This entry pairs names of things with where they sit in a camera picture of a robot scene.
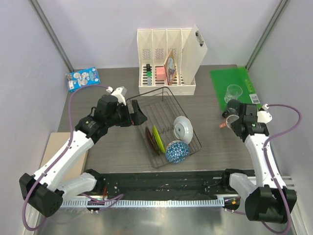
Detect picture book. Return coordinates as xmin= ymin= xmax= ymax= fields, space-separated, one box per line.
xmin=164 ymin=49 xmax=177 ymax=85

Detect grey mug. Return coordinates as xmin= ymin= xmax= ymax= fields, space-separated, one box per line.
xmin=222 ymin=99 xmax=242 ymax=118

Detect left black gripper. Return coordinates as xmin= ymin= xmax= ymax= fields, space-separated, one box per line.
xmin=107 ymin=100 xmax=147 ymax=128

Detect small bottles in organizer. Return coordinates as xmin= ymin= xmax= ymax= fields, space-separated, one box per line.
xmin=146 ymin=64 xmax=152 ymax=86

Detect yellow-green plate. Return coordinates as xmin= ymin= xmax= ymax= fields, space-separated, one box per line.
xmin=152 ymin=125 xmax=166 ymax=153

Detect dark red plate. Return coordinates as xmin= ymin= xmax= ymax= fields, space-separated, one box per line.
xmin=145 ymin=126 xmax=159 ymax=156

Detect green plastic folder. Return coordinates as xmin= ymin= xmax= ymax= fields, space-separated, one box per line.
xmin=210 ymin=67 xmax=262 ymax=111

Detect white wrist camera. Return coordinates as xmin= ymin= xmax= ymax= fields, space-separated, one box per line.
xmin=106 ymin=86 xmax=127 ymax=103
xmin=257 ymin=104 xmax=272 ymax=124

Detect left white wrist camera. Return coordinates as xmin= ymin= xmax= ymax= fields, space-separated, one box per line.
xmin=106 ymin=86 xmax=127 ymax=103

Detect black wire dish rack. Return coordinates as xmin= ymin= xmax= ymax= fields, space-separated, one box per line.
xmin=127 ymin=87 xmax=201 ymax=168

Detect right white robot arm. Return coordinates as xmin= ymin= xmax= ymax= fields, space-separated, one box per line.
xmin=221 ymin=100 xmax=297 ymax=224

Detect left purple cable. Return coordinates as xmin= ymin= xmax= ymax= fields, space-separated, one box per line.
xmin=22 ymin=84 xmax=124 ymax=231

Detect white clipboard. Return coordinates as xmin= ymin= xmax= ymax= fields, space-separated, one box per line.
xmin=180 ymin=25 xmax=208 ymax=85

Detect perforated metal rail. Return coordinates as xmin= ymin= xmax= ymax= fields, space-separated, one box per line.
xmin=61 ymin=197 xmax=224 ymax=209

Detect blue picture box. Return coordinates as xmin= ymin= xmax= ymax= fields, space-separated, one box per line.
xmin=66 ymin=67 xmax=101 ymax=92

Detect blue patterned bowl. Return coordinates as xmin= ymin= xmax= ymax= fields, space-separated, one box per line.
xmin=165 ymin=140 xmax=189 ymax=164

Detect white plate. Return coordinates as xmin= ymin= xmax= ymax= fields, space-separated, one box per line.
xmin=173 ymin=116 xmax=193 ymax=144

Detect pink mug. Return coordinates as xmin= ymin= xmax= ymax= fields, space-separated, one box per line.
xmin=219 ymin=115 xmax=239 ymax=129

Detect white file organizer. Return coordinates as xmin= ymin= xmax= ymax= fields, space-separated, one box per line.
xmin=137 ymin=28 xmax=196 ymax=95

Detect pink box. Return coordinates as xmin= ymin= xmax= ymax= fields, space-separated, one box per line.
xmin=156 ymin=66 xmax=167 ymax=81

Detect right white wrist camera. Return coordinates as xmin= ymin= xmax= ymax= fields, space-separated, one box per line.
xmin=257 ymin=104 xmax=272 ymax=124

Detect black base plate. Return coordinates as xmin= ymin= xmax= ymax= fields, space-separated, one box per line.
xmin=85 ymin=169 xmax=237 ymax=201

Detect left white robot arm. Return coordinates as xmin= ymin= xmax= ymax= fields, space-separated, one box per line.
xmin=19 ymin=95 xmax=147 ymax=217

